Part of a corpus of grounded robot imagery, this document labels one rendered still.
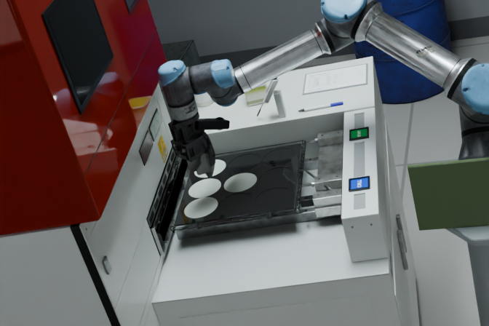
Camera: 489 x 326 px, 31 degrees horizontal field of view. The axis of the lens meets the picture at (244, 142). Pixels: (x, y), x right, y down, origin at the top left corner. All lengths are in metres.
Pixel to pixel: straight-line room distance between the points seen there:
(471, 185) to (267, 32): 3.28
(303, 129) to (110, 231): 0.81
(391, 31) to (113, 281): 0.92
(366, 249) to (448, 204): 0.24
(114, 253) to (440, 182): 0.82
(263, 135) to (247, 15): 2.70
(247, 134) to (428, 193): 0.69
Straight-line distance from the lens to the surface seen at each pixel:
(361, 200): 2.26
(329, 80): 2.86
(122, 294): 2.18
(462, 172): 2.24
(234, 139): 2.74
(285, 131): 2.71
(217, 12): 5.41
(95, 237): 2.07
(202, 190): 2.59
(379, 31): 2.27
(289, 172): 2.56
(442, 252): 3.60
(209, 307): 2.34
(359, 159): 2.43
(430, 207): 2.30
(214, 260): 2.43
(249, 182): 2.56
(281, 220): 2.47
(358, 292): 2.27
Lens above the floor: 2.21
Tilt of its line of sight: 28 degrees down
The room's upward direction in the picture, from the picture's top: 16 degrees counter-clockwise
